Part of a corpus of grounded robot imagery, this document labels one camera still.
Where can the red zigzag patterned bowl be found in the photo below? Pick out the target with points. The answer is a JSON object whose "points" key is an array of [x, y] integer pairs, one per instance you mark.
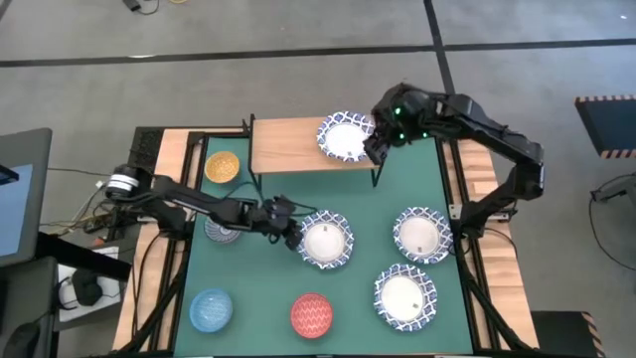
{"points": [[311, 315]]}

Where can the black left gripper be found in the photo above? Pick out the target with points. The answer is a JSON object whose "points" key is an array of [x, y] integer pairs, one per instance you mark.
{"points": [[270, 222]]}

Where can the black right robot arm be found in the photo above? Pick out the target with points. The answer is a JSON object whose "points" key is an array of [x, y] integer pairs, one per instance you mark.
{"points": [[502, 136]]}

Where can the white paper sheet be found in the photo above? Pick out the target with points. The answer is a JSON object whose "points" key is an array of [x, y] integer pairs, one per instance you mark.
{"points": [[111, 288]]}

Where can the blue patterned paper plate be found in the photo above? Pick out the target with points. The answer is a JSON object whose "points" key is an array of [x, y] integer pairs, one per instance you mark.
{"points": [[421, 234], [343, 139], [403, 297], [325, 241]]}

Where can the yellow patterned bowl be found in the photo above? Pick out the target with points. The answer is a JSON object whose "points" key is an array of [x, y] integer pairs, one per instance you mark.
{"points": [[222, 167]]}

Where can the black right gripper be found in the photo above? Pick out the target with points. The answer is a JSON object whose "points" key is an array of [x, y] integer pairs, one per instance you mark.
{"points": [[385, 117]]}

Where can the grey monitor with blue screen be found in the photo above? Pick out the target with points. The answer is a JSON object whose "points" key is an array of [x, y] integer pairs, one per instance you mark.
{"points": [[20, 199]]}

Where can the black perforated plate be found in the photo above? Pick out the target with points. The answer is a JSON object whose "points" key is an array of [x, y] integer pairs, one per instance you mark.
{"points": [[146, 146]]}

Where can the black desk bar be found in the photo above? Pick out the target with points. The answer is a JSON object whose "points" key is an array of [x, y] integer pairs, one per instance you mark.
{"points": [[84, 256]]}

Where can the dark platform with hazard stripes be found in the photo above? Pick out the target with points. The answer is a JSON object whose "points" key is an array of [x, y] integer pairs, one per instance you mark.
{"points": [[608, 124]]}

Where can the silver metal bracket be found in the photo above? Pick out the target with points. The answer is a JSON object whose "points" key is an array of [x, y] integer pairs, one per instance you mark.
{"points": [[455, 211]]}

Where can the black box with hazard stripes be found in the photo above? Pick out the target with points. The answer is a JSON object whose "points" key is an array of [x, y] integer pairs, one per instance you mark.
{"points": [[564, 335]]}

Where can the black computer mouse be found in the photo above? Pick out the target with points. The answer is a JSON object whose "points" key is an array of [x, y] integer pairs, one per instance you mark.
{"points": [[21, 342]]}

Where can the green table mat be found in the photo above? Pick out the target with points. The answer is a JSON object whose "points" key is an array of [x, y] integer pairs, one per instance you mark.
{"points": [[258, 283]]}

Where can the black power adapter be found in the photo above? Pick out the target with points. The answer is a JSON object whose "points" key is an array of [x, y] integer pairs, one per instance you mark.
{"points": [[132, 4]]}

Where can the blue patterned bowl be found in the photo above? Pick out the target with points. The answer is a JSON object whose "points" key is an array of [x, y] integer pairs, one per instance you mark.
{"points": [[210, 310]]}

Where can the grey metal stand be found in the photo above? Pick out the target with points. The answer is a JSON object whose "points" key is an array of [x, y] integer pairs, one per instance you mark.
{"points": [[616, 188]]}

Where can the wooden shelf with black legs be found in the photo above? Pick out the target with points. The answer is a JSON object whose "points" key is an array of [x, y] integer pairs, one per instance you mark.
{"points": [[283, 146]]}

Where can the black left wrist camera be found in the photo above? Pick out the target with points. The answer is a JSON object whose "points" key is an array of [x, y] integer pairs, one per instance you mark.
{"points": [[282, 204]]}

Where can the black aluminium table frame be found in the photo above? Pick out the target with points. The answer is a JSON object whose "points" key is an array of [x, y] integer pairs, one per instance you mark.
{"points": [[467, 278]]}

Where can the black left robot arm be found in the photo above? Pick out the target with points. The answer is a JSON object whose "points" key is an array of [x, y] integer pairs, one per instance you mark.
{"points": [[199, 201]]}

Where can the navy striped bowl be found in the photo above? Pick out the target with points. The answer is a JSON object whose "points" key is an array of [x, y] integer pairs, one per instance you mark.
{"points": [[221, 234]]}

